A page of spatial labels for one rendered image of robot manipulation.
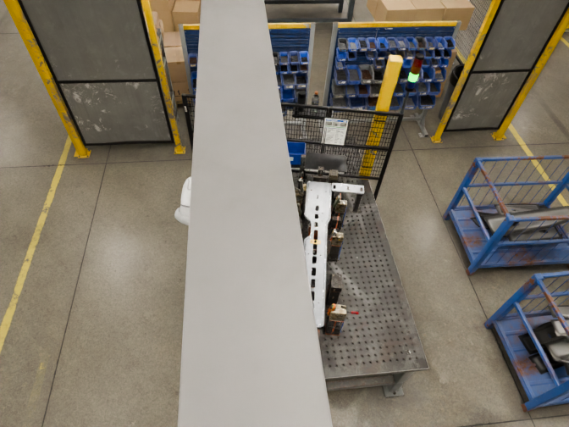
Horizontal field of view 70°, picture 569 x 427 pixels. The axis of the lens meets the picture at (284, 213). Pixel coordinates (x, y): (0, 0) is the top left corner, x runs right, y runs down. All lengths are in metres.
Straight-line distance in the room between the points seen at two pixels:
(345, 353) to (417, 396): 1.02
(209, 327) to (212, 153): 0.20
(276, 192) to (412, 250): 4.27
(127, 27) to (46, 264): 2.52
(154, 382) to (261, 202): 3.55
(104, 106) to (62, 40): 0.81
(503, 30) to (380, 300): 3.35
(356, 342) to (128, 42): 3.59
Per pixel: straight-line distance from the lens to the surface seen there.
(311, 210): 3.43
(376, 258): 3.61
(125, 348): 4.09
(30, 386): 4.28
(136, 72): 4.88
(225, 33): 0.68
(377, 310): 3.38
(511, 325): 4.41
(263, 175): 0.43
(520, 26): 5.48
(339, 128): 3.70
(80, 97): 5.23
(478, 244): 4.79
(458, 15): 6.29
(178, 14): 7.03
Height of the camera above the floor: 3.64
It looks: 51 degrees down
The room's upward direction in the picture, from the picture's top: 3 degrees clockwise
